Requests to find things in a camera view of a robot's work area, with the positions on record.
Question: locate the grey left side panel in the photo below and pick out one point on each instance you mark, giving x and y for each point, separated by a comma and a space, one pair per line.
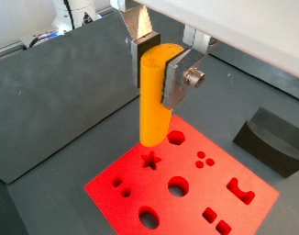
58, 88

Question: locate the red shape sorter block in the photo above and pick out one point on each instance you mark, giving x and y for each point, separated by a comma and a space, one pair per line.
181, 188

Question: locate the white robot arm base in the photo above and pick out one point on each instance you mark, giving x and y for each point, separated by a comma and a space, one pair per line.
72, 14

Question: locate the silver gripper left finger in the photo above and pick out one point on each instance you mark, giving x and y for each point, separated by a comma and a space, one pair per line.
144, 38

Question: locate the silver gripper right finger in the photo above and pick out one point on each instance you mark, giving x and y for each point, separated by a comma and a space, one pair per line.
182, 72

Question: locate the yellow oval peg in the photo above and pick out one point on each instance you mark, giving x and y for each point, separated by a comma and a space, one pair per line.
154, 116

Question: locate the black curved holder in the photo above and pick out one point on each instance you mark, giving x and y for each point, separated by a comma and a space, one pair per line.
269, 138

